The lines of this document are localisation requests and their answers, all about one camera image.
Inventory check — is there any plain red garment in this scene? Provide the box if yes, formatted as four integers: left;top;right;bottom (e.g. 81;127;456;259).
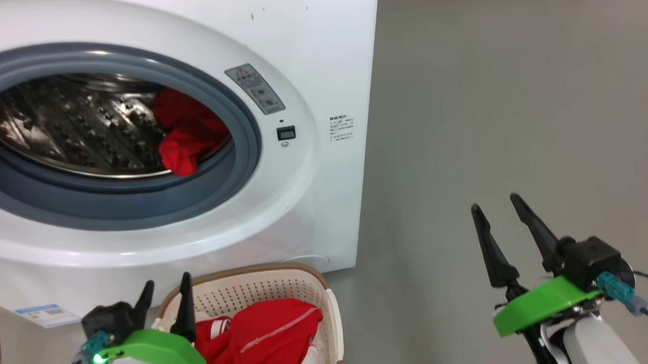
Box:
152;86;233;178

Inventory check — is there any teal cable connector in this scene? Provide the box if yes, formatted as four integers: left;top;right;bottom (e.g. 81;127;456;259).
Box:
77;331;116;364
597;270;648;318

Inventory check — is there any blue white energy label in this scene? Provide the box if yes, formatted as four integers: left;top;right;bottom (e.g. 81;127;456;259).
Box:
14;303;82;330

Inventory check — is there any white front-load washing machine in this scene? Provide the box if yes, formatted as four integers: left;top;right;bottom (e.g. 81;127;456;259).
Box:
0;0;391;331

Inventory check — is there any black text notice label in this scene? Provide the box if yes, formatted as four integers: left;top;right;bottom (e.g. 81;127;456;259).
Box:
328;115;356;144

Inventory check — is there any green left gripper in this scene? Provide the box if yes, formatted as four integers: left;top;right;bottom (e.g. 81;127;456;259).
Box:
92;271;207;364

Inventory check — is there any teal left cable connector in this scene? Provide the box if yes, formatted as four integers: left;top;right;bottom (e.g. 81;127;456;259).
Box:
77;331;116;364

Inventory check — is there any red garment with white stripe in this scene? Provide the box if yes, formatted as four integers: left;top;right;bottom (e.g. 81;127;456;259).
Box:
191;296;325;364

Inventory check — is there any grey warning sticker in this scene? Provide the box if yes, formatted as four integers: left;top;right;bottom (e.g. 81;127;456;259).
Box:
224;62;287;117

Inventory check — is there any teal right cable connector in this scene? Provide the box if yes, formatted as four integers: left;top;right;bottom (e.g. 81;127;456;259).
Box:
597;270;648;318

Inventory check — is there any beige perforated laundry basket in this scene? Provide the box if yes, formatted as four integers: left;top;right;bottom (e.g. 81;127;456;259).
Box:
156;261;345;364

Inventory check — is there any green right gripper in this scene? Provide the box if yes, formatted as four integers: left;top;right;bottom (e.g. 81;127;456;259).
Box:
470;190;607;364

